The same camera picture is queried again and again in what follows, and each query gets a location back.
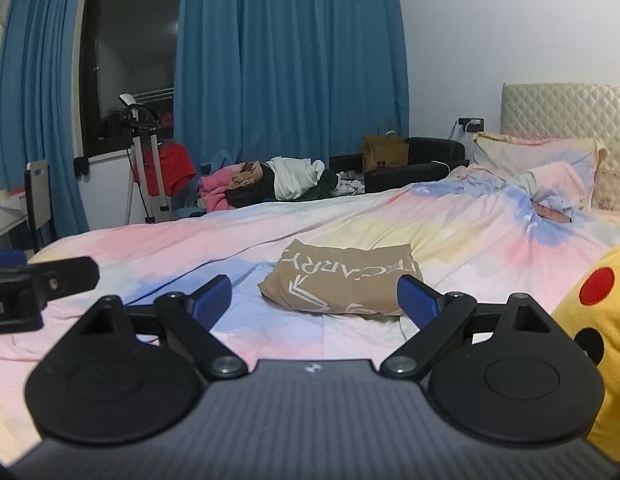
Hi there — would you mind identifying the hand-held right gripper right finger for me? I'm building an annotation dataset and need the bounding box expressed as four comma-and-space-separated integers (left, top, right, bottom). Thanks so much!
381, 275, 563, 380

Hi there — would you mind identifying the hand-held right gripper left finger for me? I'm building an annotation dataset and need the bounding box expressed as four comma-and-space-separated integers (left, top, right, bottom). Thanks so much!
70, 275, 249, 380

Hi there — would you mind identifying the tan printed shirt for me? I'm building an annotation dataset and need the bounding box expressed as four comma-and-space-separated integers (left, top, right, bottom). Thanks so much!
258, 239, 423, 318

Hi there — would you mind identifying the white vanity desk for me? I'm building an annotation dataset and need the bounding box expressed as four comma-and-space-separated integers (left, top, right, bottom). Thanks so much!
0, 187, 31, 251

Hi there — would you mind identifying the pastel tie-dye duvet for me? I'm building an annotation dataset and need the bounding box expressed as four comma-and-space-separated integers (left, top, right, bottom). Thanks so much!
0, 162, 620, 466

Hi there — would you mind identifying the black chair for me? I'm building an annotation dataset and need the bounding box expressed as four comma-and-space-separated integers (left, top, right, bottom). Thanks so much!
24, 160, 58, 253

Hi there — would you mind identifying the black garment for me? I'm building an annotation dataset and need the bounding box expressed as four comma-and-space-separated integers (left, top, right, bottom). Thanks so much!
225, 165, 341, 208

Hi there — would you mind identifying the pink cloth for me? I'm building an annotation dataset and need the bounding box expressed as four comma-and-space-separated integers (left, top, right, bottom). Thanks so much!
199, 162, 251, 211

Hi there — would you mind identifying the brown crumpled cloth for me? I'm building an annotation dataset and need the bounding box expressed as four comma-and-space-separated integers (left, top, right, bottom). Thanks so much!
231, 161, 265, 188

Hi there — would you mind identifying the patterned white cloth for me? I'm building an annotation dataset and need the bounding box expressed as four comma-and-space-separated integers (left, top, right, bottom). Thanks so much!
335, 170, 367, 197

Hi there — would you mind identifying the red garment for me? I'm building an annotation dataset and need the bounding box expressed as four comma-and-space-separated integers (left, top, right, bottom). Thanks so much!
131, 141, 198, 196

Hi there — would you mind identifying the white garment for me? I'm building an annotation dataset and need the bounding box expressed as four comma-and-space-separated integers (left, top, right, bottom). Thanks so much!
267, 156, 327, 200

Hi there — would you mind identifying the brown paper bag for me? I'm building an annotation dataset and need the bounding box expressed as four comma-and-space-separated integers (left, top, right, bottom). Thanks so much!
362, 130, 409, 173

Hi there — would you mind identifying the black sofa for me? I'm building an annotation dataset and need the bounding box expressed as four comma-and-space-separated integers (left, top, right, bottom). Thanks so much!
329, 136, 470, 195

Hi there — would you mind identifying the silver garment steamer stand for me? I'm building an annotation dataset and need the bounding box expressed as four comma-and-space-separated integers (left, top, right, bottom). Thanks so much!
117, 92, 173, 225

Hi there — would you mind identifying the blue curtain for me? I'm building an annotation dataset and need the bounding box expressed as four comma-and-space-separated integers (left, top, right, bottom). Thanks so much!
0, 0, 91, 236
174, 0, 409, 176

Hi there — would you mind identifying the pastel tie-dye pillow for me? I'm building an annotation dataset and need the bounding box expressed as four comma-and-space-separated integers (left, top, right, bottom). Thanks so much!
472, 131, 608, 211

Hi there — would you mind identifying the yellow plush toy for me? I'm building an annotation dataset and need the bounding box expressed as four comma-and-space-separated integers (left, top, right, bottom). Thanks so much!
550, 245, 620, 463

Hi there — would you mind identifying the beige patterned pillow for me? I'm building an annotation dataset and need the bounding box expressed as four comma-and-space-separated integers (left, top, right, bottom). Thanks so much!
592, 170, 620, 213

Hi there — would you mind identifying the quilted beige headboard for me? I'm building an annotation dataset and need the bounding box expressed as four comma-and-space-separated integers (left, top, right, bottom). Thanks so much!
500, 82, 620, 211

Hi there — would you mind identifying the dark framed window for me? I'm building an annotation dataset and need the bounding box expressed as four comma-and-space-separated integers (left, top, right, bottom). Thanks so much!
79, 0, 183, 161

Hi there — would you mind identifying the white charging cable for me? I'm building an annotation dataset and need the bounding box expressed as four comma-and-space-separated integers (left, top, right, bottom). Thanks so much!
432, 127, 473, 173

